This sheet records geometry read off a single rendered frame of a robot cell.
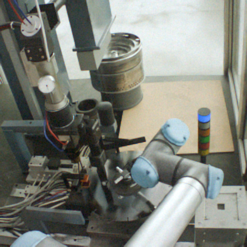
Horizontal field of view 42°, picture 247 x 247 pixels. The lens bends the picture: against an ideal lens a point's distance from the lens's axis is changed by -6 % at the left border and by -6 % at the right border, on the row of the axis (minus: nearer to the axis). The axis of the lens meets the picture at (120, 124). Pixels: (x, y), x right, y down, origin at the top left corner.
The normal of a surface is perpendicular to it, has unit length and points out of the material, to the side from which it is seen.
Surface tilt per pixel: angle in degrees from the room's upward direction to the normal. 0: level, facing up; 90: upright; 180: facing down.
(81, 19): 90
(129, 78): 90
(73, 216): 90
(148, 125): 0
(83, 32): 90
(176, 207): 20
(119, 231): 0
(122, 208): 0
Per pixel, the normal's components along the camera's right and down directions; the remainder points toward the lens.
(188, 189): 0.18, -0.79
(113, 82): -0.10, 0.65
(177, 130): 0.32, -0.52
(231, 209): -0.15, -0.76
